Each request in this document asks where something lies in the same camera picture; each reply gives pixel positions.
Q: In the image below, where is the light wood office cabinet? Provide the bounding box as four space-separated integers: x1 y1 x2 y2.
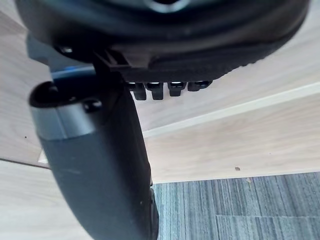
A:
0 0 320 240

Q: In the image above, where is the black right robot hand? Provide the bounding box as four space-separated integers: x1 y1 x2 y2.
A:
13 0 312 240

